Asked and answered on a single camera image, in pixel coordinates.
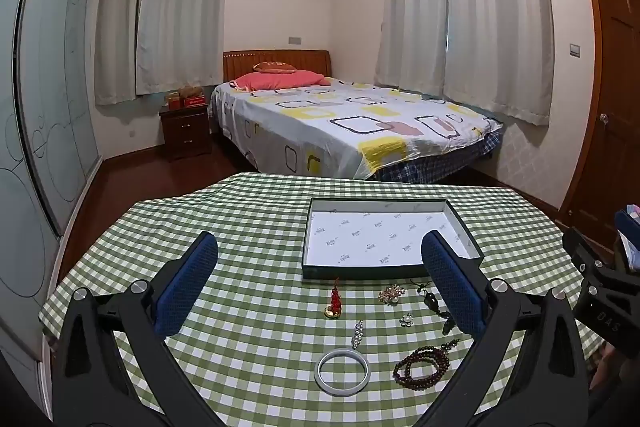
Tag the wooden door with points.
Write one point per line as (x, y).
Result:
(610, 57)

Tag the blue plaid bed skirt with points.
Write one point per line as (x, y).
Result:
(435, 164)

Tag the pastel coloured bundle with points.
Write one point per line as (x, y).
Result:
(634, 209)

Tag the pink pillow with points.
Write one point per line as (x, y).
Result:
(280, 79)

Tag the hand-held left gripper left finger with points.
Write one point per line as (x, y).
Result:
(187, 287)

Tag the gold pearl brooch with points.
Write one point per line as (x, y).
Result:
(391, 295)

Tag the green tray with white liner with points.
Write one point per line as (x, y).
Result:
(380, 232)

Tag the small red box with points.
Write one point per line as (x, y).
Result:
(173, 101)

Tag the brown bag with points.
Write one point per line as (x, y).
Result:
(189, 91)

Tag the small pearl flower brooch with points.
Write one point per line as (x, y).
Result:
(406, 319)

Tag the wall light switch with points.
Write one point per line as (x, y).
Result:
(575, 49)

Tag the orange cushion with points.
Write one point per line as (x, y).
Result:
(274, 67)

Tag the dark wooden nightstand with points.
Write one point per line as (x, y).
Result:
(186, 132)

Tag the white jade bangle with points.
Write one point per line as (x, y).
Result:
(320, 372)

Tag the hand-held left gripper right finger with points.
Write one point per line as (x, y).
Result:
(452, 287)

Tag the narrow white curtain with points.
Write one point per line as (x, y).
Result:
(117, 17)
(410, 7)

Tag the red and gold charm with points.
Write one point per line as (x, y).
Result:
(334, 299)

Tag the patterned white bedsheet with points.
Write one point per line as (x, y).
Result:
(325, 117)

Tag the wide red box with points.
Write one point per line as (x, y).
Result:
(193, 102)

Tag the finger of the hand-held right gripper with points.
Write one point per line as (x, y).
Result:
(585, 252)
(627, 227)

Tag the wide white curtain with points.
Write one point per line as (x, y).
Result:
(500, 17)
(182, 7)

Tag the glass sliding wardrobe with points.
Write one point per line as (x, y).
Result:
(45, 107)

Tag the metal door knob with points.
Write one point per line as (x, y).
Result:
(605, 119)

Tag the wooden headboard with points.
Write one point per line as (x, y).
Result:
(240, 62)

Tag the silver rhinestone pin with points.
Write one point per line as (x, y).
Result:
(357, 334)

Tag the green checked tablecloth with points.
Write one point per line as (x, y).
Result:
(250, 232)

